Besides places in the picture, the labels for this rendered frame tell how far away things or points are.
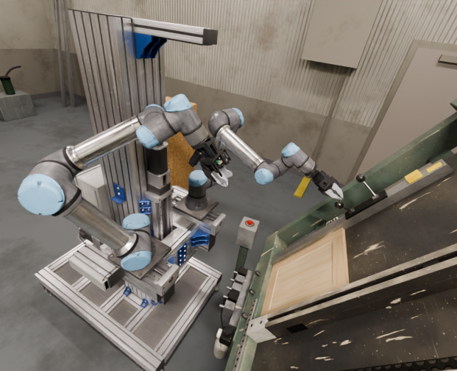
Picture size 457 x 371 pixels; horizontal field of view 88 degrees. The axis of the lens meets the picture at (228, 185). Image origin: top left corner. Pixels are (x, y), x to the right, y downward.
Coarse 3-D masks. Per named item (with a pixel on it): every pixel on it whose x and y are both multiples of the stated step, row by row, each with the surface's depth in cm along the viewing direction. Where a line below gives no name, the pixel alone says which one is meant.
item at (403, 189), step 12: (444, 168) 87; (420, 180) 91; (432, 180) 90; (396, 192) 97; (408, 192) 95; (384, 204) 101; (360, 216) 107; (324, 228) 121; (336, 228) 115; (312, 240) 123; (288, 252) 133
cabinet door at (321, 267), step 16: (320, 240) 120; (336, 240) 110; (304, 256) 122; (320, 256) 111; (336, 256) 102; (272, 272) 136; (288, 272) 123; (304, 272) 113; (320, 272) 103; (336, 272) 95; (272, 288) 125; (288, 288) 114; (304, 288) 105; (320, 288) 96; (336, 288) 89; (272, 304) 115; (288, 304) 105
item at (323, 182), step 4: (316, 172) 110; (320, 172) 109; (312, 176) 111; (316, 176) 109; (320, 176) 108; (324, 176) 106; (316, 180) 108; (320, 180) 106; (324, 180) 105; (328, 180) 103; (320, 184) 106; (324, 184) 104; (328, 184) 103; (332, 184) 103; (324, 188) 103; (328, 188) 104
